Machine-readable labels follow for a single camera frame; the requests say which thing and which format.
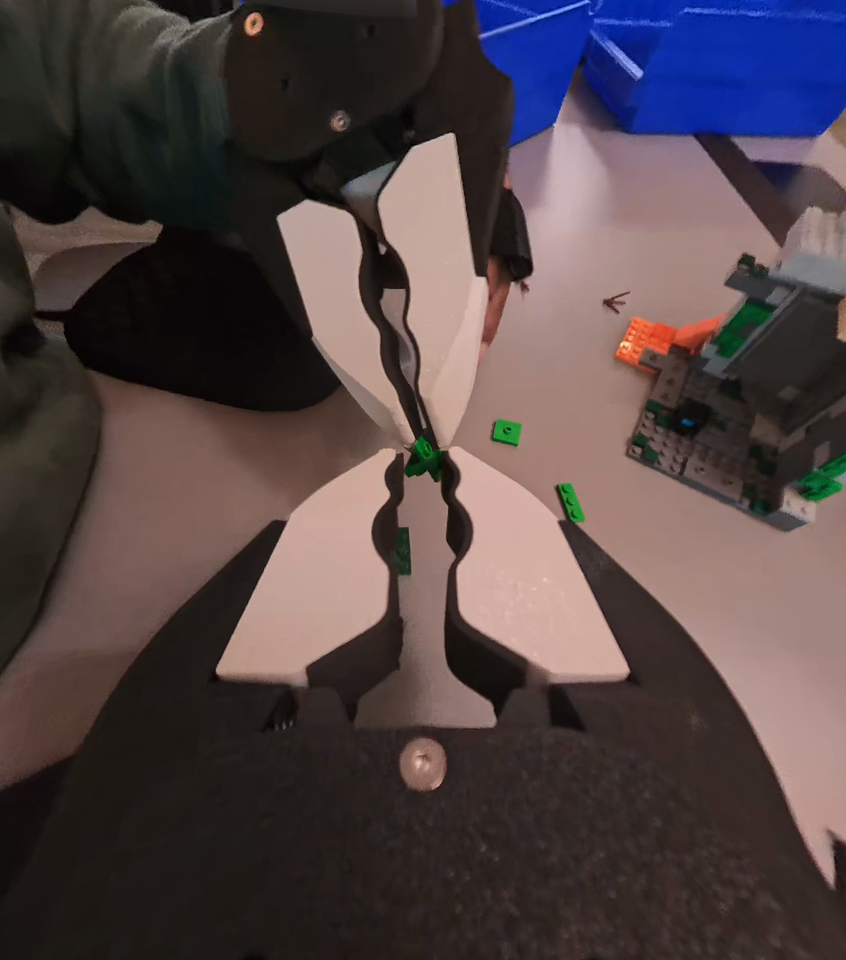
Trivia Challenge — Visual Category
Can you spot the person's left forearm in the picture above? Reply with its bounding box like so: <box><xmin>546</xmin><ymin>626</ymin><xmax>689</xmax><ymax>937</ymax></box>
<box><xmin>0</xmin><ymin>0</ymin><xmax>236</xmax><ymax>234</ymax></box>

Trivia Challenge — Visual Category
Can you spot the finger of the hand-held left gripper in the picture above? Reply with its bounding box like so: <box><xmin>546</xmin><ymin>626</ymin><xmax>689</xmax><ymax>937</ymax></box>
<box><xmin>376</xmin><ymin>132</ymin><xmax>495</xmax><ymax>447</ymax></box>
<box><xmin>275</xmin><ymin>191</ymin><xmax>431</xmax><ymax>447</ymax></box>

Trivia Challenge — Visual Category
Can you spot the person's left hand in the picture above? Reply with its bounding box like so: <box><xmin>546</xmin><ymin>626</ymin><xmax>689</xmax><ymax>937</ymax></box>
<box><xmin>479</xmin><ymin>176</ymin><xmax>536</xmax><ymax>350</ymax></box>

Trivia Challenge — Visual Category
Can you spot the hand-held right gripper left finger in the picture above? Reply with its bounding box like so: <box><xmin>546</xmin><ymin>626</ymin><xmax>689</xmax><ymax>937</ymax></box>
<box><xmin>215</xmin><ymin>447</ymin><xmax>406</xmax><ymax>723</ymax></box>

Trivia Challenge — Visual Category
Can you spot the grey toy brick building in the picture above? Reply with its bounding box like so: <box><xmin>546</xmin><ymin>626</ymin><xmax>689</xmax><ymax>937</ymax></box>
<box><xmin>614</xmin><ymin>202</ymin><xmax>846</xmax><ymax>534</ymax></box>

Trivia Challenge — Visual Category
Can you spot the person's green sweatshirt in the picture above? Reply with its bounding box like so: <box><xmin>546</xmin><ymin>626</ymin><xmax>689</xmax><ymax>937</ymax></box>
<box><xmin>0</xmin><ymin>135</ymin><xmax>103</xmax><ymax>744</ymax></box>

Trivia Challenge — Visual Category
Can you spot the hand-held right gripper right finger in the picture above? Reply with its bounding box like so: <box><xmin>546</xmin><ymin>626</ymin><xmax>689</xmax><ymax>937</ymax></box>
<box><xmin>444</xmin><ymin>447</ymin><xmax>631</xmax><ymax>726</ymax></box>

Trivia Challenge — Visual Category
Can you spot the grey desk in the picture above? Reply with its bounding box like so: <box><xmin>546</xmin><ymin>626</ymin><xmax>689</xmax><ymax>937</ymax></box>
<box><xmin>0</xmin><ymin>67</ymin><xmax>846</xmax><ymax>931</ymax></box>

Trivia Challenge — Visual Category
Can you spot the small green toy brick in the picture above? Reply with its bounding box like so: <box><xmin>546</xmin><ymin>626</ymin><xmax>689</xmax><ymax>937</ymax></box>
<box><xmin>403</xmin><ymin>436</ymin><xmax>444</xmax><ymax>483</ymax></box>

